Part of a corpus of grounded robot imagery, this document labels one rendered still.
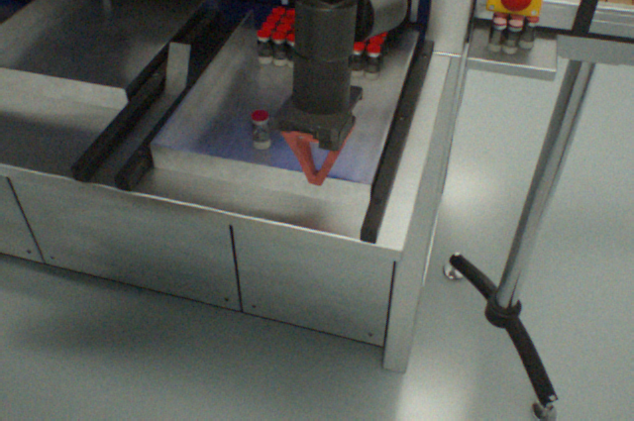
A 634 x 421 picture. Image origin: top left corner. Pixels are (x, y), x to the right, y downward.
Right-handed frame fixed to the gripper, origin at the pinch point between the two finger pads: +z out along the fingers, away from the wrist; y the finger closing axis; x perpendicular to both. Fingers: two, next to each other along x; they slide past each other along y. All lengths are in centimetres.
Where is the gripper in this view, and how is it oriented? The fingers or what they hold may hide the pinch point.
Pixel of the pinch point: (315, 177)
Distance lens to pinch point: 68.9
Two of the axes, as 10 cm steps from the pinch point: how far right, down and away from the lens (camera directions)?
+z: -0.5, 8.3, 5.5
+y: 3.1, -5.1, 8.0
